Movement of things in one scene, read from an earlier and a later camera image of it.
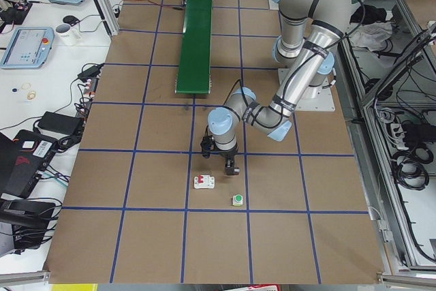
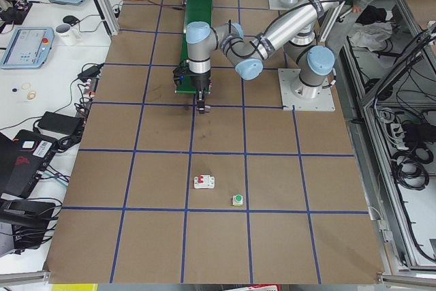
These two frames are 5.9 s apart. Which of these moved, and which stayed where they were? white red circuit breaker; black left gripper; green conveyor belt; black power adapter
Moved: black left gripper
Stayed: white red circuit breaker; black power adapter; green conveyor belt
